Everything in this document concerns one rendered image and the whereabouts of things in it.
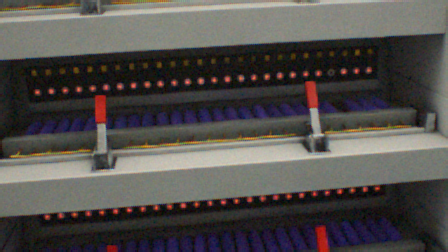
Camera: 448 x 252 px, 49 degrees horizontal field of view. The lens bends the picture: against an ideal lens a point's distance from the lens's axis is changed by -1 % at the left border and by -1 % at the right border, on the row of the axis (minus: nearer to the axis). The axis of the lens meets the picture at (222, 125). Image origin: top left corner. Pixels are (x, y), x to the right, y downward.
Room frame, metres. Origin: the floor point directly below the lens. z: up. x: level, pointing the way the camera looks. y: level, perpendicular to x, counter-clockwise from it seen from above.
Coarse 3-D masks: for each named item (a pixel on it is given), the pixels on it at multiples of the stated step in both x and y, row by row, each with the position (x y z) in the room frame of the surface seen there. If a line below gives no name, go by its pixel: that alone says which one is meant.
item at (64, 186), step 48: (144, 96) 0.75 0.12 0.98; (192, 96) 0.76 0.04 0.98; (240, 96) 0.76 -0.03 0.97; (432, 96) 0.67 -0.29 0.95; (0, 144) 0.63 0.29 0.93; (192, 144) 0.66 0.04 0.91; (288, 144) 0.64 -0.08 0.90; (336, 144) 0.64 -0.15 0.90; (384, 144) 0.63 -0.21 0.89; (432, 144) 0.62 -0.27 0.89; (0, 192) 0.57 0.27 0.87; (48, 192) 0.58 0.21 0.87; (96, 192) 0.58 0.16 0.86; (144, 192) 0.59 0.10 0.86; (192, 192) 0.60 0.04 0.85; (240, 192) 0.60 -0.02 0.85; (288, 192) 0.61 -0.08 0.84
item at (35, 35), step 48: (0, 0) 0.63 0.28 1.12; (48, 0) 0.64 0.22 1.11; (96, 0) 0.58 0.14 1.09; (144, 0) 0.65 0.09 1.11; (192, 0) 0.64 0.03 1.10; (240, 0) 0.64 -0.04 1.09; (288, 0) 0.64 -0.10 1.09; (336, 0) 0.63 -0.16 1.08; (384, 0) 0.61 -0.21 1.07; (432, 0) 0.61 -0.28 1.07; (0, 48) 0.58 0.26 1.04; (48, 48) 0.58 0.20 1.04; (96, 48) 0.59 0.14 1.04; (144, 48) 0.60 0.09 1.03
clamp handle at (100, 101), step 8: (96, 96) 0.61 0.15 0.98; (104, 96) 0.61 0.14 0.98; (96, 104) 0.61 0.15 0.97; (104, 104) 0.61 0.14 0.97; (96, 112) 0.60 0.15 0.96; (104, 112) 0.60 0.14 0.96; (96, 120) 0.60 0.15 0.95; (104, 120) 0.60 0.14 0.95; (104, 128) 0.60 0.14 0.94; (104, 136) 0.60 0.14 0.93; (104, 144) 0.59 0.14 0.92
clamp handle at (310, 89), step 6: (306, 84) 0.63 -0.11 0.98; (312, 84) 0.63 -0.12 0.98; (306, 90) 0.63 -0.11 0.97; (312, 90) 0.63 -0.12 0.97; (306, 96) 0.63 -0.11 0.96; (312, 96) 0.63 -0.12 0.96; (312, 102) 0.62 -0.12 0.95; (312, 108) 0.62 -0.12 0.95; (312, 114) 0.62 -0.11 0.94; (312, 120) 0.62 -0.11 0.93; (318, 120) 0.62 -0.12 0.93; (312, 126) 0.62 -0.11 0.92; (318, 126) 0.62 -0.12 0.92; (318, 132) 0.62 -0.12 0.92
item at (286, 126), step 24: (240, 120) 0.67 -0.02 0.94; (264, 120) 0.66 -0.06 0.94; (288, 120) 0.66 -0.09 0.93; (336, 120) 0.67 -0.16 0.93; (360, 120) 0.67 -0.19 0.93; (384, 120) 0.68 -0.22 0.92; (408, 120) 0.68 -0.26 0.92; (24, 144) 0.63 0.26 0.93; (48, 144) 0.64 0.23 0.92; (72, 144) 0.64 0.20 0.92; (120, 144) 0.65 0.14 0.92; (144, 144) 0.65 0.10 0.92; (168, 144) 0.64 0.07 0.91
